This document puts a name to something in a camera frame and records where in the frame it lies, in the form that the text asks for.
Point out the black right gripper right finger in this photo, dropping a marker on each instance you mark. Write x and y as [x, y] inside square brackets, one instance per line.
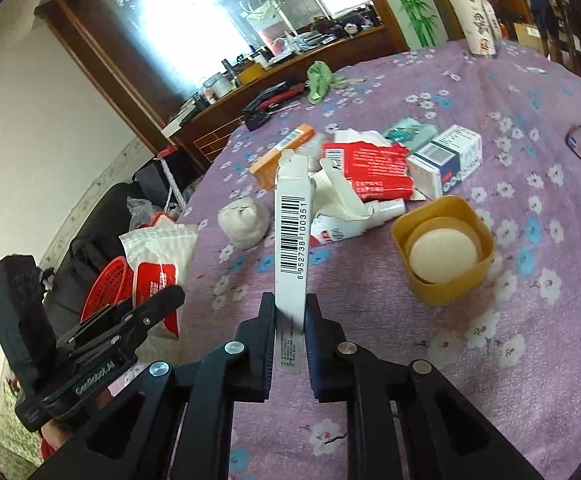
[403, 421]

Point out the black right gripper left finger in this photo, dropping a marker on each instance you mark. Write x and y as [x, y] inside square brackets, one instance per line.
[175, 422]

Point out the red white wet wipe pack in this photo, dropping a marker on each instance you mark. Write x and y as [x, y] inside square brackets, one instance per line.
[159, 256]

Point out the yellow square plastic cup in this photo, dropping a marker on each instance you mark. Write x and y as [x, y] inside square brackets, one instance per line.
[446, 249]

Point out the white spray bottle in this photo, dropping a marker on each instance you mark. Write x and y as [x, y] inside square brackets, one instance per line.
[327, 229]

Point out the white tissue ball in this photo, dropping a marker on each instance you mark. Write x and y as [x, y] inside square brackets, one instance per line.
[245, 222]

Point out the white blue medicine box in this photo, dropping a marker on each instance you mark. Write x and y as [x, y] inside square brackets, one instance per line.
[439, 166]

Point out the red torn paper package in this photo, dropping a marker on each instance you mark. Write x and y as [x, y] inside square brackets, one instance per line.
[374, 172]

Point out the orange medicine box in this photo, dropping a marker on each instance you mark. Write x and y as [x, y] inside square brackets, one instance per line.
[265, 167]

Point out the teal tissue packet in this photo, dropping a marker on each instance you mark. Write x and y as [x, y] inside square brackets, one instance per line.
[411, 133]

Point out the clear plastic bag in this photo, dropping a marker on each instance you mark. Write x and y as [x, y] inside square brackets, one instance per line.
[334, 196]

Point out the left hand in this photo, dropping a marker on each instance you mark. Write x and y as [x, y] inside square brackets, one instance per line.
[55, 435]

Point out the red plastic basket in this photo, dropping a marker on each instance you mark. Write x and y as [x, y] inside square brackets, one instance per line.
[112, 286]

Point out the purple floral tablecloth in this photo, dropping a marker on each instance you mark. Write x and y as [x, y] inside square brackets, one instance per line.
[512, 346]

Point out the black red tool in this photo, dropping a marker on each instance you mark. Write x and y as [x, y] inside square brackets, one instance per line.
[258, 112]

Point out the green crumpled cloth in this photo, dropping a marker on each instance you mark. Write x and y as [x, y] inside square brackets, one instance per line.
[319, 80]

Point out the white paper coffee cup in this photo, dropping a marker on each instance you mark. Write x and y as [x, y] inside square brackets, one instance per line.
[479, 24]

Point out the black bag with rope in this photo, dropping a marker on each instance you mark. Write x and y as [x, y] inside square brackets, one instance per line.
[156, 176]

